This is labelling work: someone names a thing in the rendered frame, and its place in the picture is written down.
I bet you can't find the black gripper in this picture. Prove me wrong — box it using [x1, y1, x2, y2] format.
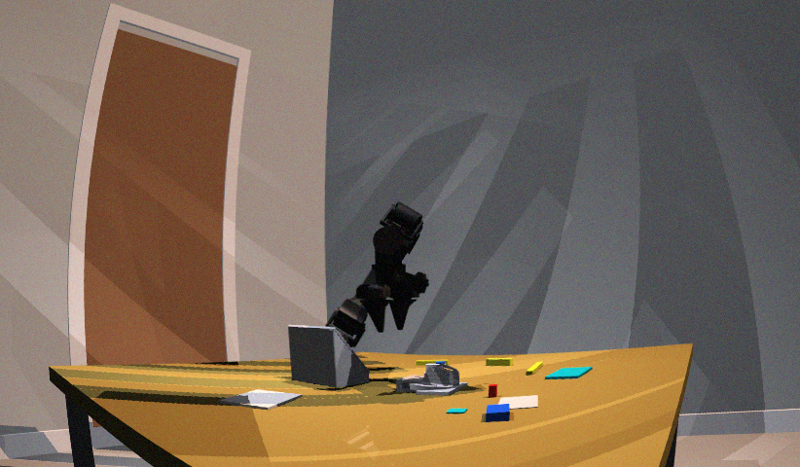
[356, 259, 419, 333]

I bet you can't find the teal flat rectangular plate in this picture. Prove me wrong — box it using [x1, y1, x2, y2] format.
[545, 367, 593, 379]

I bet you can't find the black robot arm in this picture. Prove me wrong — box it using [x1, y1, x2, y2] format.
[325, 201, 429, 347]

